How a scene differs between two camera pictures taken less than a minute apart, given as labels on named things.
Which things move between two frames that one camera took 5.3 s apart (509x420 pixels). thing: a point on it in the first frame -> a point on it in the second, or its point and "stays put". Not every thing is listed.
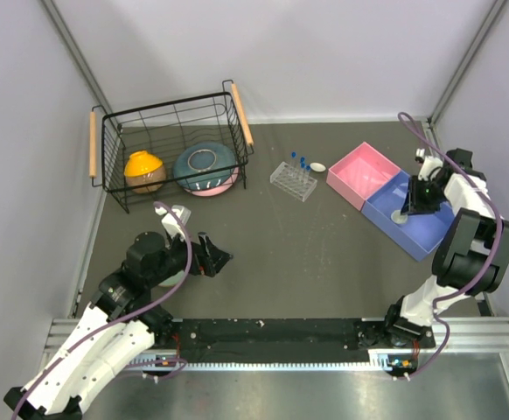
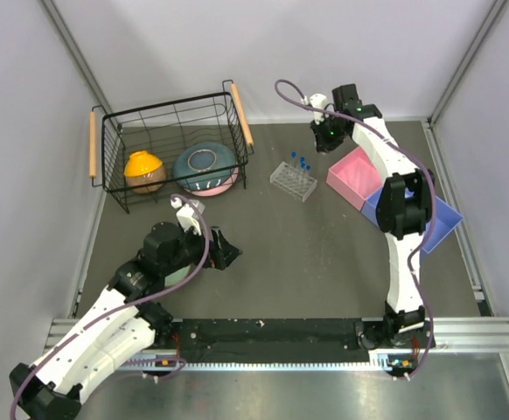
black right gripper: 413,203 -> 321,143
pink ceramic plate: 217,190 stays put
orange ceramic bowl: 142,168 stays put
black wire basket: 142,149 stays put
